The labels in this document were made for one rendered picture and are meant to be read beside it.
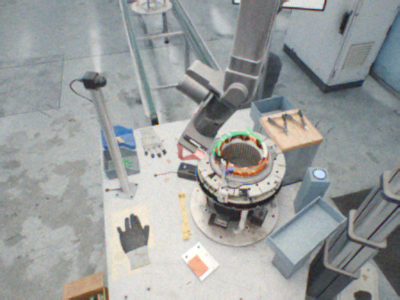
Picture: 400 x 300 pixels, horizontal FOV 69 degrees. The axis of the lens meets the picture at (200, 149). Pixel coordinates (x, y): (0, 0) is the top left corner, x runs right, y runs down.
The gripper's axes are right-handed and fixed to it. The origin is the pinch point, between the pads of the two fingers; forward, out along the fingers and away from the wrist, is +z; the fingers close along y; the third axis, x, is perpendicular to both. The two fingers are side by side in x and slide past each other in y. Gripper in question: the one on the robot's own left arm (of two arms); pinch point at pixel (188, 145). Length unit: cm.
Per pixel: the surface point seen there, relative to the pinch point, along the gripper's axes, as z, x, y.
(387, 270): 69, 160, -61
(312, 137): 11, 44, -49
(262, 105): 26, 25, -66
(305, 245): 13, 49, -3
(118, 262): 64, 6, 15
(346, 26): 32, 77, -245
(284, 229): 16.4, 43.0, -6.2
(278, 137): 18, 33, -44
